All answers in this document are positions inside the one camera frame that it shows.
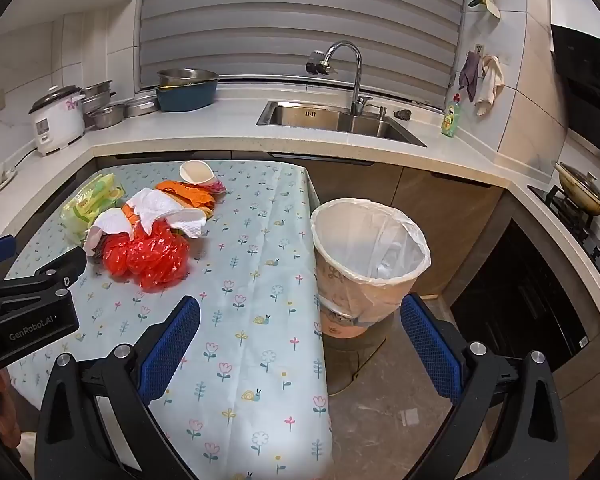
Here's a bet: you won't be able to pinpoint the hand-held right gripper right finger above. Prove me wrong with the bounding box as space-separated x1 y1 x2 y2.
400 292 568 480

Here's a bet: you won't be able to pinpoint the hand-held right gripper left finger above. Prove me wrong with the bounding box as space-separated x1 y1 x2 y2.
34 295 202 480

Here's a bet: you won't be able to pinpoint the white paper towel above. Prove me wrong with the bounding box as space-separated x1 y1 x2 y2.
84 208 136 256
127 187 208 238

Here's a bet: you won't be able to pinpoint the green packet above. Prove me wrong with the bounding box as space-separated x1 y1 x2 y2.
60 172 126 246

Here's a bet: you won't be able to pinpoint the red plastic bag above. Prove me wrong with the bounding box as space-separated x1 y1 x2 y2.
100 220 191 291

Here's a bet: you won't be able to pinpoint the peach plastic trash bin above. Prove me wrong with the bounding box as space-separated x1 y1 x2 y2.
311 200 430 341

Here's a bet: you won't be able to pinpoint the translucent white bin liner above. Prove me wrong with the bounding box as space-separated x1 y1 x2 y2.
310 198 431 322

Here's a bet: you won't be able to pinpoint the orange crinkled wrapper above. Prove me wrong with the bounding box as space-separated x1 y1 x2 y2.
155 180 217 220

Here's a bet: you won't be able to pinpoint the white paper cup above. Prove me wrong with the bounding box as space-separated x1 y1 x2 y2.
179 160 216 186

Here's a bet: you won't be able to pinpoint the person's left hand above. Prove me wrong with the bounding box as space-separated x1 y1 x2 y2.
0 367 22 448

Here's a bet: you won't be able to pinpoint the floral print tablecloth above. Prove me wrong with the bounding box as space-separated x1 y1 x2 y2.
2 160 333 480

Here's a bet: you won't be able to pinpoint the black built-in oven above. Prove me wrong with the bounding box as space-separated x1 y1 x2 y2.
450 220 600 376

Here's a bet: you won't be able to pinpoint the wooden base cabinet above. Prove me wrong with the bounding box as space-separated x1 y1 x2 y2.
230 152 511 301

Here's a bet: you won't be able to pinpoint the white rice cooker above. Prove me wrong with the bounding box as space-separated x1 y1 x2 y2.
28 85 87 157

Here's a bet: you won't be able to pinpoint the steel bowl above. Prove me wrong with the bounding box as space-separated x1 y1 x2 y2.
87 102 127 131

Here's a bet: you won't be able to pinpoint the stacked steel pots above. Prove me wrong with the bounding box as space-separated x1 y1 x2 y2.
81 80 117 113

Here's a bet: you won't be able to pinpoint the steel lidded pan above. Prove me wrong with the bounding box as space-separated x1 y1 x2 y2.
125 95 160 118

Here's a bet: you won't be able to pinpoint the black gas stove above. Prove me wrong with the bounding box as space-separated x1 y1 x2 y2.
527 184 600 286

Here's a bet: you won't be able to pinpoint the blue basin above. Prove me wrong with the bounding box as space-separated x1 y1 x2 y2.
155 79 219 112

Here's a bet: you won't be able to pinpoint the wok with glass lid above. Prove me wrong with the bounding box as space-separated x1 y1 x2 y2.
554 161 600 217

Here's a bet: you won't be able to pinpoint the green dish soap bottle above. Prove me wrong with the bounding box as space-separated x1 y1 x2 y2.
441 94 462 138

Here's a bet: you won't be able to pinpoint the steel basin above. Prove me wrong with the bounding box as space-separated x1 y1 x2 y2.
157 68 220 87

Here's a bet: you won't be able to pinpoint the stainless steel sink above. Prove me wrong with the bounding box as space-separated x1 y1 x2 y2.
256 100 427 147

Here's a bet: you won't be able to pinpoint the beige cloth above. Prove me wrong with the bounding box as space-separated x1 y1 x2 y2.
475 55 505 116

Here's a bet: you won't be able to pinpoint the purple cloth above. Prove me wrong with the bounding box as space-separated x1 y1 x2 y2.
459 51 481 103

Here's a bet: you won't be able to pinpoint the chrome faucet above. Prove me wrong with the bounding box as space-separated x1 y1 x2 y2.
306 41 373 116

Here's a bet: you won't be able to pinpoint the black range hood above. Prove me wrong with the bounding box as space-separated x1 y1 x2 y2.
550 24 600 136

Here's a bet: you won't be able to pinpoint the grey window blind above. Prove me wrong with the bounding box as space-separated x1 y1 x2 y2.
139 0 467 111

